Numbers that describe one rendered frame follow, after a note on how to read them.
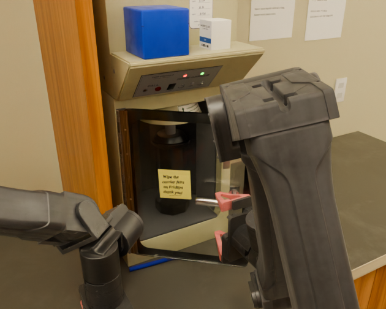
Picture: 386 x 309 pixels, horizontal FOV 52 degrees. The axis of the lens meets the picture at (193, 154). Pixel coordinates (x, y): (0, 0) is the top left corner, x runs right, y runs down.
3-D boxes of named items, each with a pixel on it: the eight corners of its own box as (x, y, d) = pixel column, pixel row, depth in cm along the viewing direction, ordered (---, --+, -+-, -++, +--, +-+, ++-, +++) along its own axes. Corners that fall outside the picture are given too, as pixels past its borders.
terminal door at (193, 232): (132, 252, 105) (121, 107, 88) (248, 266, 100) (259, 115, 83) (131, 254, 104) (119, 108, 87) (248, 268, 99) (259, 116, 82)
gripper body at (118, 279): (115, 281, 70) (111, 246, 67) (136, 321, 62) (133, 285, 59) (78, 293, 67) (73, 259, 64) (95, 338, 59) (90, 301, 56)
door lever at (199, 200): (198, 195, 93) (198, 186, 92) (239, 199, 91) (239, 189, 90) (194, 208, 88) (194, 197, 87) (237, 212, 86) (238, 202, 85)
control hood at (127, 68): (112, 99, 87) (108, 52, 83) (234, 81, 101) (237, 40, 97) (131, 113, 78) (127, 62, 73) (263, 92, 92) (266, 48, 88)
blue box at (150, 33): (125, 51, 84) (122, 6, 80) (168, 47, 88) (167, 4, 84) (143, 60, 76) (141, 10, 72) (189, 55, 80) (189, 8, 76)
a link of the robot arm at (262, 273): (211, 119, 36) (329, 91, 35) (202, 84, 40) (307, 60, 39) (253, 322, 65) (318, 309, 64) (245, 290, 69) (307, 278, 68)
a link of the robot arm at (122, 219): (37, 227, 59) (74, 208, 55) (80, 190, 69) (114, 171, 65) (84, 288, 62) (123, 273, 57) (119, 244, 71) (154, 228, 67)
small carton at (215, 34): (199, 46, 89) (199, 18, 86) (218, 45, 91) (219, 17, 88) (211, 50, 85) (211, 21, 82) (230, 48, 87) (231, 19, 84)
